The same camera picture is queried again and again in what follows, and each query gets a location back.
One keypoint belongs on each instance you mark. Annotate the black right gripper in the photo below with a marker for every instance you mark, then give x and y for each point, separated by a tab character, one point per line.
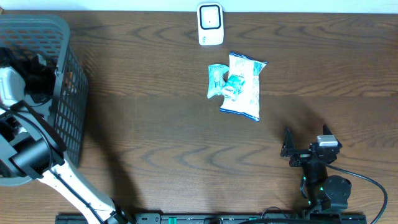
288	150

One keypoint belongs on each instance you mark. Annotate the white blue snack bag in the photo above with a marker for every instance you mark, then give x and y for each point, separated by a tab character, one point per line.
248	102

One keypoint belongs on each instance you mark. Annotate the green white small box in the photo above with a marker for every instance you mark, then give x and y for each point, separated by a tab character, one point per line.
233	87

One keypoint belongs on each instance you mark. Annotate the teal snack packet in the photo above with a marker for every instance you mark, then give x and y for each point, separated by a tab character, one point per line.
216	74

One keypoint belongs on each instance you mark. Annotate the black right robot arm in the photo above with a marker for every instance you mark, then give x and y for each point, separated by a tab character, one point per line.
325	193

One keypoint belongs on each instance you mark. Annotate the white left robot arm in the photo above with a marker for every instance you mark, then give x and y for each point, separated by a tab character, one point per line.
41	120

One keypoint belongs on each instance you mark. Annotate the white barcode scanner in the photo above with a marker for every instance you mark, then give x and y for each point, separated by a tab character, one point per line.
210	24

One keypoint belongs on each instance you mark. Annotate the grey plastic mesh basket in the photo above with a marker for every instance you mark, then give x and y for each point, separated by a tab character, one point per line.
49	35

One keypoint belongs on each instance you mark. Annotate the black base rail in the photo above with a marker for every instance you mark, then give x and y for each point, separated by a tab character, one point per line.
155	218

